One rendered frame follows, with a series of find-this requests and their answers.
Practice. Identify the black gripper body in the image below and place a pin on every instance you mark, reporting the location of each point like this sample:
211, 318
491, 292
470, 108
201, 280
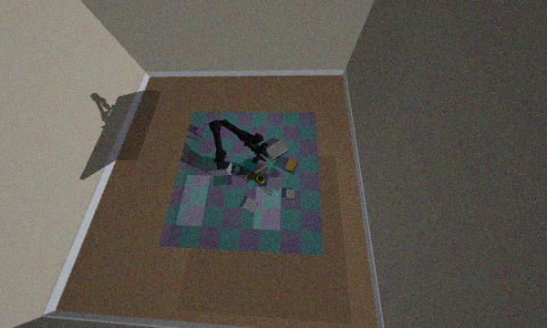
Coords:
257, 158

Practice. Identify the olive yellow rectangular block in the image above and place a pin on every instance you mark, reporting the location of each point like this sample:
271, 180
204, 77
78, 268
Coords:
290, 165

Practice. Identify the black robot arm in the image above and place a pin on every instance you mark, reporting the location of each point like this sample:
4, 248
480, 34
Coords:
252, 140

